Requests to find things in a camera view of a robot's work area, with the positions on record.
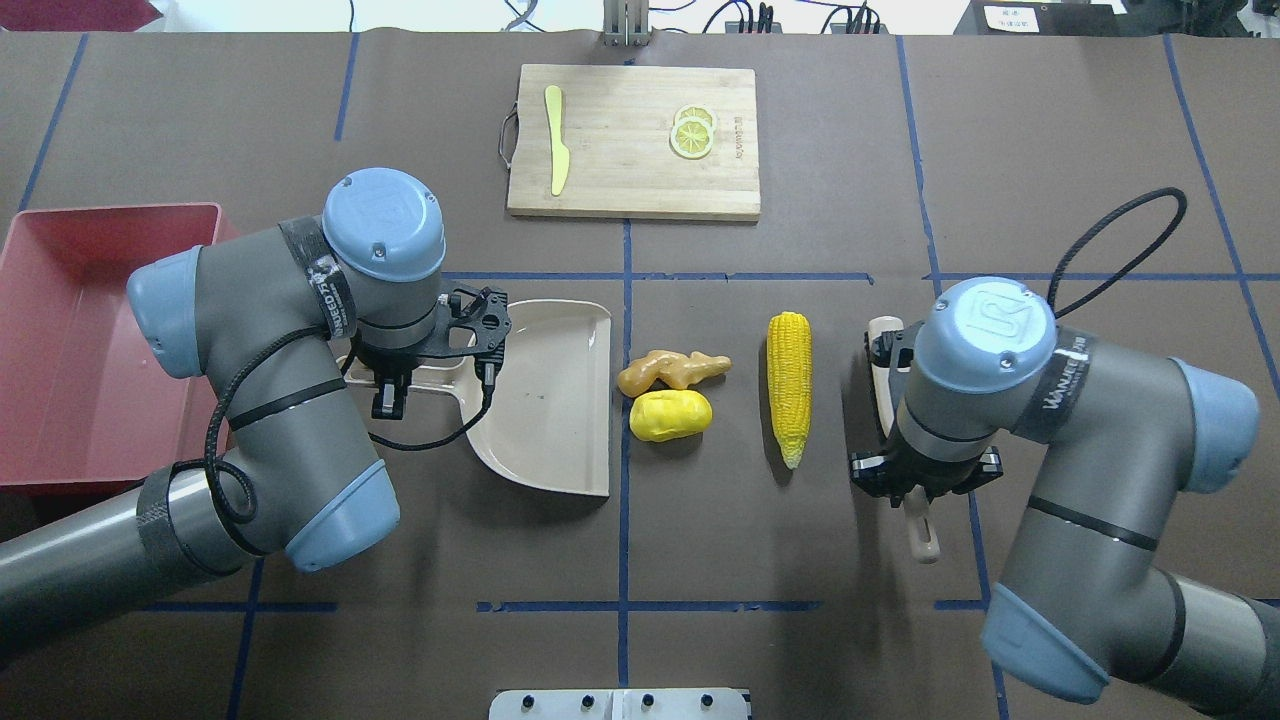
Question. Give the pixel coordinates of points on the beige hand brush black bristles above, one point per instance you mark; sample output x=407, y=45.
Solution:
x=890, y=354

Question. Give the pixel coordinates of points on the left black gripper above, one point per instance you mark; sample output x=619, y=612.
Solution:
x=386, y=369

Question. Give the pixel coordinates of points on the aluminium frame post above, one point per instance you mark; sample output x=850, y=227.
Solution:
x=626, y=23

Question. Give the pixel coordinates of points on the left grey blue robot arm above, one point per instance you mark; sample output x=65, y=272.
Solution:
x=288, y=463

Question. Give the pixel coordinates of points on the yellow toy corn cob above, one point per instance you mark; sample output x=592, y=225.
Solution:
x=789, y=369

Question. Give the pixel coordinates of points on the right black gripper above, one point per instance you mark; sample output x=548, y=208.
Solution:
x=926, y=470

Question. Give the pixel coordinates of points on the yellow lemon slice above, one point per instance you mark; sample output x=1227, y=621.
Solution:
x=692, y=138

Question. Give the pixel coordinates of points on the yellow toy knife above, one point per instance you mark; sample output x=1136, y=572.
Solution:
x=560, y=155

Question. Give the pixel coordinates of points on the red plastic bin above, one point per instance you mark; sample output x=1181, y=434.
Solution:
x=85, y=408

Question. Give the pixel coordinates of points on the wooden cutting board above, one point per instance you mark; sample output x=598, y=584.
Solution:
x=616, y=125

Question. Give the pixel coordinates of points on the grey metal base plate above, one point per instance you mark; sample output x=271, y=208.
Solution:
x=623, y=703

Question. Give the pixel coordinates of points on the yellow toy potato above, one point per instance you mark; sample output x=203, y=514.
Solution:
x=659, y=416

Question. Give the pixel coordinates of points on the tan toy ginger root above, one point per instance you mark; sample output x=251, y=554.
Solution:
x=674, y=370

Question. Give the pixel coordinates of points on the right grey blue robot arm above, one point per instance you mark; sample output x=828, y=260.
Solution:
x=1081, y=601

